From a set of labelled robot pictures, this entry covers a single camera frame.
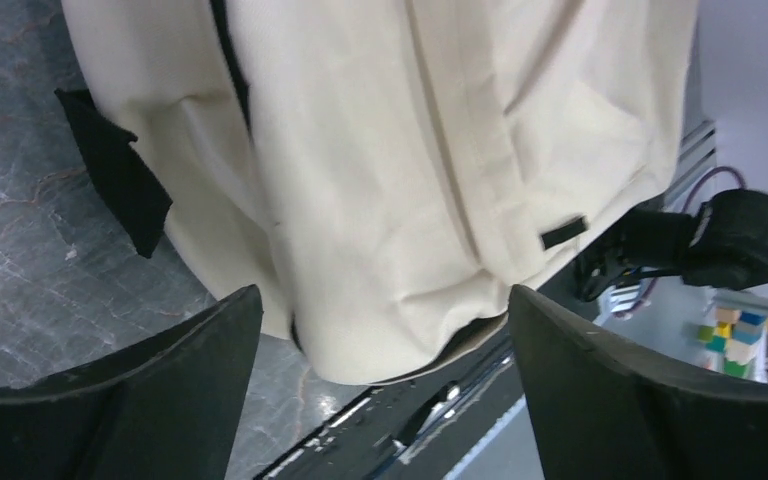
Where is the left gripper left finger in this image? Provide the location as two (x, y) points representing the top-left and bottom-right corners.
(0, 286), (263, 479)

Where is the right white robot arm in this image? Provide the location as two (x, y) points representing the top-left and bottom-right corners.
(576, 189), (768, 302)

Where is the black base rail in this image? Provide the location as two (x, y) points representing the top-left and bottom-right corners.
(257, 330), (521, 479)

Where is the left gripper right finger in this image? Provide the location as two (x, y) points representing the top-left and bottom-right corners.
(508, 286), (768, 479)

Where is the cream canvas backpack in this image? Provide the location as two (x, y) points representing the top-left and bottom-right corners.
(59, 1), (698, 385)

